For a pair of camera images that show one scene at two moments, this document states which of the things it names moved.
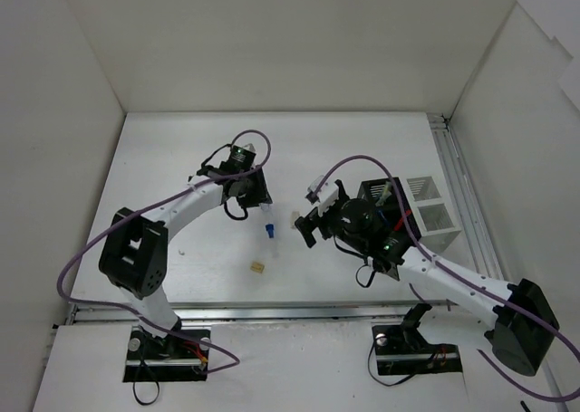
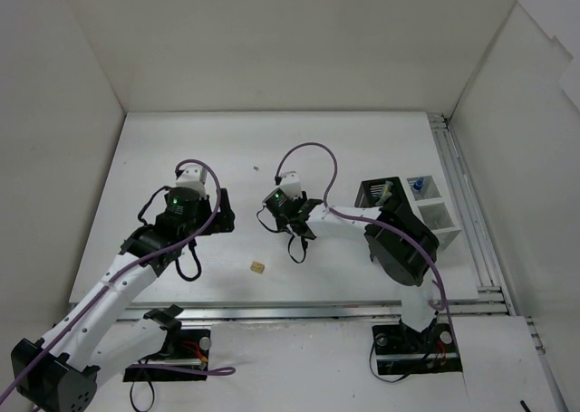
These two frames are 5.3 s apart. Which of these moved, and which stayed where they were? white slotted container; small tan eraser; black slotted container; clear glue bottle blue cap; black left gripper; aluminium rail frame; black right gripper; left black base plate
Moved: black left gripper; clear glue bottle blue cap; black right gripper
Stayed: aluminium rail frame; left black base plate; small tan eraser; black slotted container; white slotted container
